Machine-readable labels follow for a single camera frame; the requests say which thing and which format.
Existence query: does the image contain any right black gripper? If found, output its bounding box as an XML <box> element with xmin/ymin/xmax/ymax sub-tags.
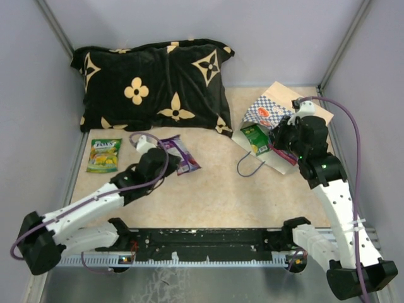
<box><xmin>266</xmin><ymin>115</ymin><xmax>307</xmax><ymax>158</ymax></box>

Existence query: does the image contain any purple snack packet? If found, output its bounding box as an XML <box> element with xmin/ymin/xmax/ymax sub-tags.
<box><xmin>158</xmin><ymin>134</ymin><xmax>201</xmax><ymax>176</ymax></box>

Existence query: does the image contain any yellow green snack packet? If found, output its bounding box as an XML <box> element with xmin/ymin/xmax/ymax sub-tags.
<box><xmin>241</xmin><ymin>124</ymin><xmax>271</xmax><ymax>156</ymax></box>

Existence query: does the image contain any green Fox's candy bag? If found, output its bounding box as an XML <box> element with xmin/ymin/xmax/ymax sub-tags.
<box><xmin>86</xmin><ymin>138</ymin><xmax>122</xmax><ymax>174</ymax></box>

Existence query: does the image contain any blue checkered paper bag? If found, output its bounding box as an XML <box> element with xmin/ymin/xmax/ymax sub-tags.
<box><xmin>232</xmin><ymin>81</ymin><xmax>335</xmax><ymax>176</ymax></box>

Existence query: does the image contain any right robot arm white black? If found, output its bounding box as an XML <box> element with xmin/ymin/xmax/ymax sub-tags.
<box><xmin>270</xmin><ymin>116</ymin><xmax>398</xmax><ymax>300</ymax></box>

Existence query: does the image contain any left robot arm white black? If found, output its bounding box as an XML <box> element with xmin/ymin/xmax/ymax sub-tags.
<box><xmin>12</xmin><ymin>148</ymin><xmax>181</xmax><ymax>275</ymax></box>

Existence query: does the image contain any black pillow with beige flowers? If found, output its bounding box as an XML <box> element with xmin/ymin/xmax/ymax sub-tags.
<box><xmin>71</xmin><ymin>39</ymin><xmax>234</xmax><ymax>137</ymax></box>

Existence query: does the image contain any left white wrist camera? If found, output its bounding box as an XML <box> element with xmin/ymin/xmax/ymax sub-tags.
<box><xmin>135</xmin><ymin>135</ymin><xmax>157</xmax><ymax>155</ymax></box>

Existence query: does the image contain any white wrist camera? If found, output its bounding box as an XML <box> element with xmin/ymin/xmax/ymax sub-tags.
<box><xmin>135</xmin><ymin>135</ymin><xmax>157</xmax><ymax>155</ymax></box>
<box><xmin>288</xmin><ymin>99</ymin><xmax>316</xmax><ymax>125</ymax></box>

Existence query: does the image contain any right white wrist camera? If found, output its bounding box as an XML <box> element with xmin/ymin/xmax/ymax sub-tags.
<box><xmin>288</xmin><ymin>99</ymin><xmax>316</xmax><ymax>125</ymax></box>

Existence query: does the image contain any white slotted cable duct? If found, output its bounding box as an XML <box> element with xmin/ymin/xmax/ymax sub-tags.
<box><xmin>59</xmin><ymin>254</ymin><xmax>296</xmax><ymax>266</ymax></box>

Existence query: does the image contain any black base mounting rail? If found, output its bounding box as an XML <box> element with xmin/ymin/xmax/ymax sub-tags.
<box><xmin>97</xmin><ymin>228</ymin><xmax>297</xmax><ymax>262</ymax></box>

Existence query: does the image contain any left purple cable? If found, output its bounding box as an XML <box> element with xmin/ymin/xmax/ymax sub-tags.
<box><xmin>9</xmin><ymin>132</ymin><xmax>170</xmax><ymax>274</ymax></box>

